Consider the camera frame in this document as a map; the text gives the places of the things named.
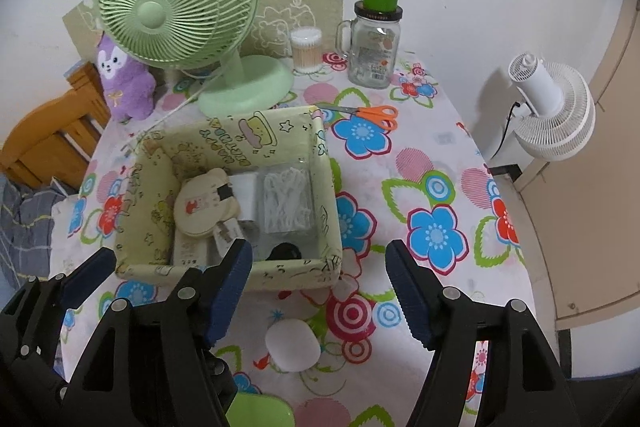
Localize cotton swab container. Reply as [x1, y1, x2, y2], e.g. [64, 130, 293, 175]
[291, 27, 322, 74]

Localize grey plaid blanket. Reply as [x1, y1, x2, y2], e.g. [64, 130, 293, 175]
[0, 174, 66, 290]

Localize black power cable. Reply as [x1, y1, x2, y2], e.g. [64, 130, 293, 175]
[492, 101, 523, 160]

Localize white fan cord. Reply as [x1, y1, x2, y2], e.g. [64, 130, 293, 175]
[122, 67, 226, 148]

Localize purple plush toy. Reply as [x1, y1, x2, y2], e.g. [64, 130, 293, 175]
[95, 34, 157, 122]

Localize orange handled scissors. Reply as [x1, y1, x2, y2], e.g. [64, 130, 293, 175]
[317, 104, 399, 131]

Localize clear box of floss picks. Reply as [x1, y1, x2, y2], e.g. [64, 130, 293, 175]
[260, 164, 318, 235]

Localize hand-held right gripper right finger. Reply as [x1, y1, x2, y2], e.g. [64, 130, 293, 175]
[385, 239, 571, 427]

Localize cream round bear case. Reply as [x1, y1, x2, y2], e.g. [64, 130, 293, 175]
[174, 168, 241, 239]

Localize light green case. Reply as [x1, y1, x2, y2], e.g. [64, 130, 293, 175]
[225, 393, 296, 427]

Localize white wall fan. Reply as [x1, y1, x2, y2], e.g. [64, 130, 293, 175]
[507, 53, 597, 162]

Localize beige door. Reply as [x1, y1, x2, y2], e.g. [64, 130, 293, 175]
[515, 0, 640, 333]

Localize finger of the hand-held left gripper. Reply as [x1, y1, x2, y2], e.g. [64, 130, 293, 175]
[0, 247, 118, 388]

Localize yellow printed fabric storage box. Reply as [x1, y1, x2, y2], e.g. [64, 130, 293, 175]
[114, 105, 344, 292]

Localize white oval case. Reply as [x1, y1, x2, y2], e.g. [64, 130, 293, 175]
[265, 318, 321, 373]

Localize floral tablecloth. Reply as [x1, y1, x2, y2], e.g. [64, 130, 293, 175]
[47, 49, 528, 427]

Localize wooden chair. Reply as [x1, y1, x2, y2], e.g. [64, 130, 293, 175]
[0, 62, 112, 195]

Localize green desk fan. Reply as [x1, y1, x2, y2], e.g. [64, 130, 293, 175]
[94, 0, 295, 116]

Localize small white box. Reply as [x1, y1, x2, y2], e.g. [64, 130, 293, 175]
[229, 173, 260, 222]

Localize cream rectangular box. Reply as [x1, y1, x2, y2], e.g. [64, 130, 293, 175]
[171, 232, 213, 267]

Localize glass jar mug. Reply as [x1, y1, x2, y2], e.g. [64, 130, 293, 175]
[336, 0, 404, 88]

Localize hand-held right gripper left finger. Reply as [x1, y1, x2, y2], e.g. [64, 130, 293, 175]
[65, 238, 253, 427]

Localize small black round object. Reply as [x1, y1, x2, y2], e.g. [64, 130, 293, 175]
[270, 243, 303, 262]

